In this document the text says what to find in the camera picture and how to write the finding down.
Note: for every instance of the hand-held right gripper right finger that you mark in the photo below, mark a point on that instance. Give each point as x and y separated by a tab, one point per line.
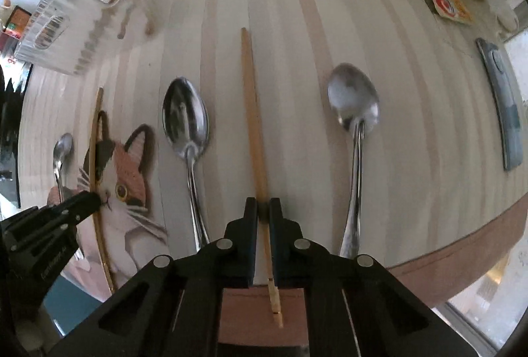
275	245

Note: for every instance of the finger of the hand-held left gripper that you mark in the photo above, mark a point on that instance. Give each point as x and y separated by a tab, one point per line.
82	203

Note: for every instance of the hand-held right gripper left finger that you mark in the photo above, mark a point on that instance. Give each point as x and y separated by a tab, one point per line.
251	245

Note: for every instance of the wooden chopstick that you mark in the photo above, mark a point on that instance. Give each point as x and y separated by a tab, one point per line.
95	142
252	113

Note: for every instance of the cat print picture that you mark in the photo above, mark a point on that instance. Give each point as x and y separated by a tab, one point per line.
128	183

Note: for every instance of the small metal spoon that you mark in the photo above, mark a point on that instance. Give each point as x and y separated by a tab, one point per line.
62	148

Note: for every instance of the large metal spoon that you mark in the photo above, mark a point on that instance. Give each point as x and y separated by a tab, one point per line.
184	117
352	97

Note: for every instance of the clear plastic utensil tray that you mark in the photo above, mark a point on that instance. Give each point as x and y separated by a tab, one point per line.
62	22

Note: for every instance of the grey remote control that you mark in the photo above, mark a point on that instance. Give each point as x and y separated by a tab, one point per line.
503	101

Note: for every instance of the snack packet with red label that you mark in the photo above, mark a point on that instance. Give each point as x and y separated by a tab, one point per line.
449	6

